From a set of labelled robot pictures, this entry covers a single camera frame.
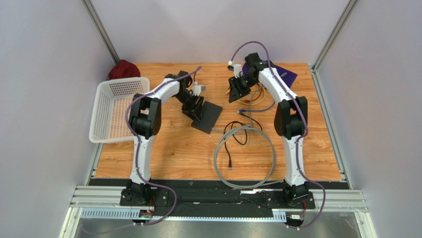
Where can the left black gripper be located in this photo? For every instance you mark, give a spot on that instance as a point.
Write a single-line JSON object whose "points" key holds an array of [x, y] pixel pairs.
{"points": [[189, 110]]}

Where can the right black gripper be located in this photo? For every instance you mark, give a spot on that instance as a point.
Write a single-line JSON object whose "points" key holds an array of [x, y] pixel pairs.
{"points": [[237, 87]]}

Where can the black network switch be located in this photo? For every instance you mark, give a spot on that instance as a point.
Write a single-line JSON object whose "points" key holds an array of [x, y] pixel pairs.
{"points": [[210, 113]]}

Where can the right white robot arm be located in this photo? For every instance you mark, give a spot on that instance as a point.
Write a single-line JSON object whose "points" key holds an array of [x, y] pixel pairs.
{"points": [[290, 122]]}

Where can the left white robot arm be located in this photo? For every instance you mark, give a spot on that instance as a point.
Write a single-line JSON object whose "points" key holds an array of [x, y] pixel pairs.
{"points": [[143, 118]]}

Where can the purple cloth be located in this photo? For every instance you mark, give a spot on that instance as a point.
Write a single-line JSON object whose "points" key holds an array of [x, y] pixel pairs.
{"points": [[287, 77]]}

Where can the dark red cloth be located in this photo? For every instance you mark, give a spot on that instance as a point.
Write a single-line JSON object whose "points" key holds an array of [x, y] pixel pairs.
{"points": [[124, 69]]}

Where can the white plastic basket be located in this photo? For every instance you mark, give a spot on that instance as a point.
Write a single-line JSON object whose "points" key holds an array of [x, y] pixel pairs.
{"points": [[111, 102]]}

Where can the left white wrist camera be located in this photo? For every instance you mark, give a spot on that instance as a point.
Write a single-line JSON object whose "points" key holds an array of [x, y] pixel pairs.
{"points": [[197, 89]]}

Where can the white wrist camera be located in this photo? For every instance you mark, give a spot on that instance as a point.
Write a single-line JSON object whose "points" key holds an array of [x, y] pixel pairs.
{"points": [[236, 68], [197, 89]]}

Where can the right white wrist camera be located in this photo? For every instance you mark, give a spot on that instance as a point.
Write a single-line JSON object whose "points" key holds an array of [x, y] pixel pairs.
{"points": [[236, 68]]}

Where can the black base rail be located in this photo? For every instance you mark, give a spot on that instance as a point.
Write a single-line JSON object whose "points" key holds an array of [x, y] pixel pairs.
{"points": [[213, 198]]}

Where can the aluminium frame rail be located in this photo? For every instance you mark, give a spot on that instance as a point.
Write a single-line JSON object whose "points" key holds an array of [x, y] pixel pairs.
{"points": [[102, 202]]}

